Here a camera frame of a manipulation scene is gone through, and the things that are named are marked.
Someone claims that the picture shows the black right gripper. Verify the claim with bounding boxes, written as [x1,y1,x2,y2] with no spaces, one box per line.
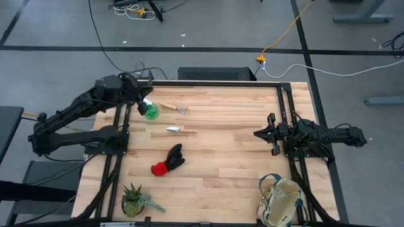
[253,112,290,156]

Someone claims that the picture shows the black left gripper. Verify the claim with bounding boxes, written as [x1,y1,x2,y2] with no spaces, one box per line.
[118,73,155,116]

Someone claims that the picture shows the green spray bottle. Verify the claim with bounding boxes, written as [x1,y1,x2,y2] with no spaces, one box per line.
[143,98,160,120]

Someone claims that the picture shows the wooden handled hand rake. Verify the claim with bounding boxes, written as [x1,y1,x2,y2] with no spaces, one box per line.
[159,102,189,115]

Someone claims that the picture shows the red and black garden glove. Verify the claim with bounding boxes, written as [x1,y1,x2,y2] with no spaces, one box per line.
[150,143,186,177]

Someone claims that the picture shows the beige gardening bag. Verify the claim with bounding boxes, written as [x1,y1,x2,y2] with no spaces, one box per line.
[257,173,309,227]

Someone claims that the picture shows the black computer case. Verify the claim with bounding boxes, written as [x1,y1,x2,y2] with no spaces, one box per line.
[177,66,258,81]

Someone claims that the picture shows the black tripod leg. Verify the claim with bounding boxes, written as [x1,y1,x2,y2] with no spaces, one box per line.
[147,0,165,23]

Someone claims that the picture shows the potted succulent plant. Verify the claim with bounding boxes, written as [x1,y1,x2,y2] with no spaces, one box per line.
[121,182,167,219]

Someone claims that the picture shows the grey desk foot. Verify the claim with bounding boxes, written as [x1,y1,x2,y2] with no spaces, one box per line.
[333,0,395,23]
[364,96,404,105]

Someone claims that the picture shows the dark grey cart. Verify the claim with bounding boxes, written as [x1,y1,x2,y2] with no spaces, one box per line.
[0,160,85,226]

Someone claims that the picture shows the black table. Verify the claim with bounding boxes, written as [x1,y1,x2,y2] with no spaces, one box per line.
[0,106,25,165]

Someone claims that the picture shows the long black cable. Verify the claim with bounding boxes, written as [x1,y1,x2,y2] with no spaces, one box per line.
[87,0,168,80]

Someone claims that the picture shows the black aluminium table frame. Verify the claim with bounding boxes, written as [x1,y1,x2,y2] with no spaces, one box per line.
[75,79,340,227]

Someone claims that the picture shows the yellow extension cable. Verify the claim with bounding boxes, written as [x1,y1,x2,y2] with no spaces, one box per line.
[256,0,316,62]

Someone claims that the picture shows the white coiled cable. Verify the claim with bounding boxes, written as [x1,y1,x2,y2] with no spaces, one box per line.
[112,3,157,21]

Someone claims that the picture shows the long white cable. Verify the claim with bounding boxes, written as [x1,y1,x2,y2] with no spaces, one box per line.
[261,59,404,79]

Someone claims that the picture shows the yellow cable with black plug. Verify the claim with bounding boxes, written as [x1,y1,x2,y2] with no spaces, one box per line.
[22,111,48,124]

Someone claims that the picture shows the black cable bundle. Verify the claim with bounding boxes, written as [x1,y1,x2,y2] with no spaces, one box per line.
[381,30,404,60]

